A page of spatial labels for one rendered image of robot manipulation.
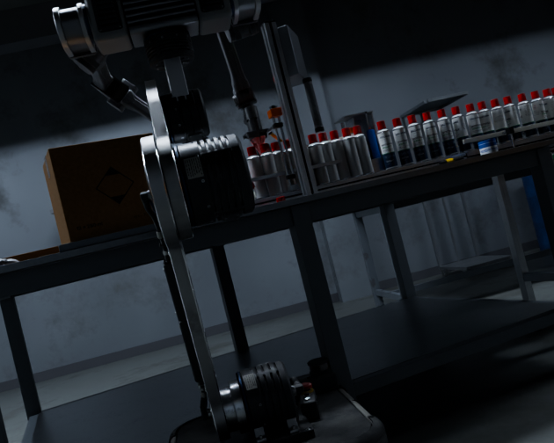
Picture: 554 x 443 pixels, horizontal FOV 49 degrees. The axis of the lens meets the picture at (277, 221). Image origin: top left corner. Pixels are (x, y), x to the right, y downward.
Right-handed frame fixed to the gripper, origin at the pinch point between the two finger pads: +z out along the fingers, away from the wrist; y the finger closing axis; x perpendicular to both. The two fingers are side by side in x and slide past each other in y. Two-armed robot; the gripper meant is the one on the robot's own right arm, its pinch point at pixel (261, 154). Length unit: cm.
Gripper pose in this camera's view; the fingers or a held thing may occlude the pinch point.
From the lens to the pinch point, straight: 249.2
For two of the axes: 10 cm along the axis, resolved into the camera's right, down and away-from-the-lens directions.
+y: -9.2, 2.2, -3.2
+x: 2.9, -1.4, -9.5
